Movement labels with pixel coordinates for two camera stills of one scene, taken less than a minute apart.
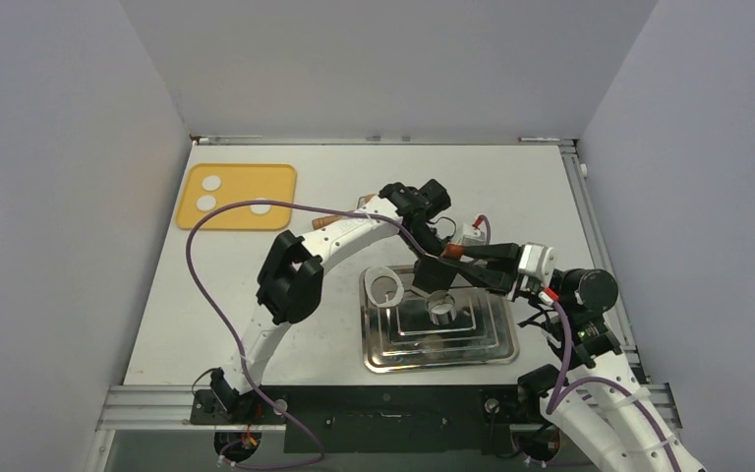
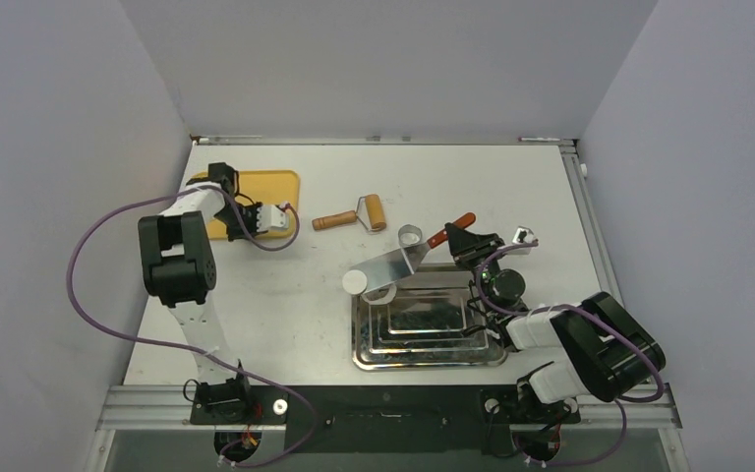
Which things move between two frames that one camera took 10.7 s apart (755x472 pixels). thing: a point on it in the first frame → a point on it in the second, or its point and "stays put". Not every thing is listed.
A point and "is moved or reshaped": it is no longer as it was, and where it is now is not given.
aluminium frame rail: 626,342 stays put
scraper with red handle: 433,272 → 399,264
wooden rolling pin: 319,222 stays put
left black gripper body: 428,242 → 235,228
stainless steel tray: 401,336 stays put
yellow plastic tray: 239,217 is moved or reshaped
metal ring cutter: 441,307 is moved or reshaped
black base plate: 378,419 stays put
